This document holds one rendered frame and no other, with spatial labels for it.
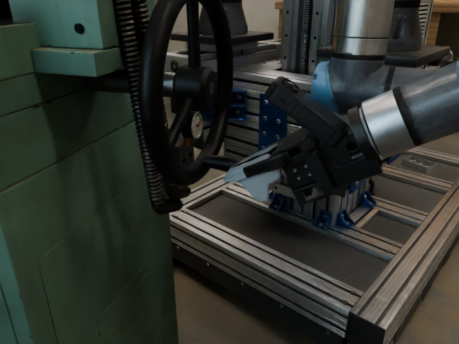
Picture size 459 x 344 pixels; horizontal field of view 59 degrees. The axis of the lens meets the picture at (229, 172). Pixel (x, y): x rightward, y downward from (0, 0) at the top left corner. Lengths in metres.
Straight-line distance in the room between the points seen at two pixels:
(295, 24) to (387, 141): 0.74
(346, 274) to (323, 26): 0.68
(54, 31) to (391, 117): 0.42
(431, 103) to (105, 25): 0.39
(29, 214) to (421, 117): 0.51
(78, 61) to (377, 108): 0.36
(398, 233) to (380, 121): 0.98
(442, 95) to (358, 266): 0.83
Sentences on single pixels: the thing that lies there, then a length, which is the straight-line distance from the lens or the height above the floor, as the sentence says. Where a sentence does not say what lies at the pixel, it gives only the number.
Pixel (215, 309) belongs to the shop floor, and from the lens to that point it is 1.37.
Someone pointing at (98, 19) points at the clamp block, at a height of 0.91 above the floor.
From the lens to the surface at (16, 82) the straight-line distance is 0.57.
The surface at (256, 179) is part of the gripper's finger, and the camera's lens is 0.56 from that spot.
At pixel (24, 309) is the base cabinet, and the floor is 0.53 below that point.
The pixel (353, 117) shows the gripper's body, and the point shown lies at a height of 0.80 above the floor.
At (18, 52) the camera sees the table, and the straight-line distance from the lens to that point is 0.57.
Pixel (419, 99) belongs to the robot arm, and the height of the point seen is 0.83.
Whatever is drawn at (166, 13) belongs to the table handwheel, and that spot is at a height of 0.91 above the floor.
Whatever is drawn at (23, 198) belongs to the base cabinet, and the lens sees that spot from 0.60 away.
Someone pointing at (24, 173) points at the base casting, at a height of 0.72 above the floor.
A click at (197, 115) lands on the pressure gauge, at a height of 0.68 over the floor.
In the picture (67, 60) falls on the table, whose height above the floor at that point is 0.86.
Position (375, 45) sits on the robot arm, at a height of 0.87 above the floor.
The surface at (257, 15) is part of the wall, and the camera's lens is 4.00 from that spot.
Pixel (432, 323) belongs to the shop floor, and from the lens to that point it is 1.46.
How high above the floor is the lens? 0.94
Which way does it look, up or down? 25 degrees down
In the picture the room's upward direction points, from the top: straight up
